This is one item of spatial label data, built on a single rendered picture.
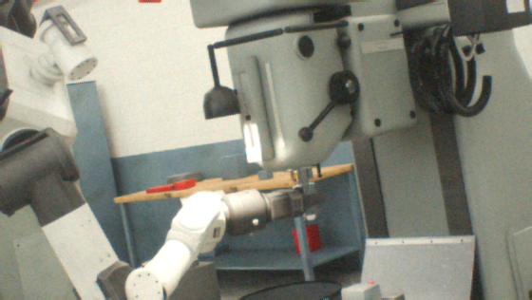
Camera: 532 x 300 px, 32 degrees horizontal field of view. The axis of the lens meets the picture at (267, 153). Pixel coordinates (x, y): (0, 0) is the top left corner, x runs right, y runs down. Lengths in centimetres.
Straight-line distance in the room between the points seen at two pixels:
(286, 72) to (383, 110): 26
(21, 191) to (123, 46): 758
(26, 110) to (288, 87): 51
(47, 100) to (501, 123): 107
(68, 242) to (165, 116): 720
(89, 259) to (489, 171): 98
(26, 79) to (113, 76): 760
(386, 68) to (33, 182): 81
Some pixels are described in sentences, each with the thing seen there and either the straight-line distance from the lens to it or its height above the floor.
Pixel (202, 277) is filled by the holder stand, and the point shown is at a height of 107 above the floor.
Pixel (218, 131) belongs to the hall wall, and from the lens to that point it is 828.
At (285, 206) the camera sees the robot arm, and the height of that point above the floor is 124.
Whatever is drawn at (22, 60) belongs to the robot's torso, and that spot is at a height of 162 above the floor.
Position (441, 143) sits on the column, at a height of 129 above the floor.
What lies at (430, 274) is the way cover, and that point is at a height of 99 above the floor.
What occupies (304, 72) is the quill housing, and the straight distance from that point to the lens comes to 183.
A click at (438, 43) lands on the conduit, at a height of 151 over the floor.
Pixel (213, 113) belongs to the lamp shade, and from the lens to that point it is 177.
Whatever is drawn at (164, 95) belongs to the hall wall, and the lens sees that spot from 878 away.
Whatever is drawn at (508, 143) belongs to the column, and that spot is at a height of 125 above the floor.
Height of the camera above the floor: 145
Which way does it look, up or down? 3 degrees down
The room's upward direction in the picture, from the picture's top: 10 degrees counter-clockwise
